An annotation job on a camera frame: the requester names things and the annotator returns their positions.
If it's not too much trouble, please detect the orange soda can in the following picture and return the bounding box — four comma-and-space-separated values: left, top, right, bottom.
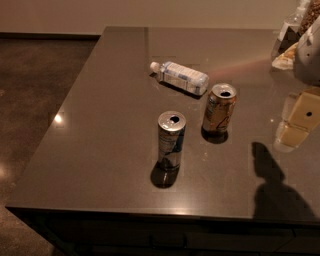
202, 83, 237, 134

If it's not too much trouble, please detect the snack bag on table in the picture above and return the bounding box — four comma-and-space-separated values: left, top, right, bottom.
272, 43, 298, 70

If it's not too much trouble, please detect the clear plastic bottle lying down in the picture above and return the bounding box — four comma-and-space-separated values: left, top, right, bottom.
150, 61, 209, 96

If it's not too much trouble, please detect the silver blue energy drink can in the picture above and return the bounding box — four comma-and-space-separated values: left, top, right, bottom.
158, 111, 186, 171

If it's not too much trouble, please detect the beige gripper finger with hole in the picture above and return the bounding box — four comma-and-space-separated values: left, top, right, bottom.
282, 87, 320, 131

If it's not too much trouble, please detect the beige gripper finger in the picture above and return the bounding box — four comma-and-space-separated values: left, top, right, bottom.
274, 121, 309, 153

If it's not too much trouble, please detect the jar of brown snacks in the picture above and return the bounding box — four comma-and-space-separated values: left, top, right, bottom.
298, 0, 320, 36

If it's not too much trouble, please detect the upright clear water bottle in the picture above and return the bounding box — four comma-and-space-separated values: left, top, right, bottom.
278, 7, 306, 41

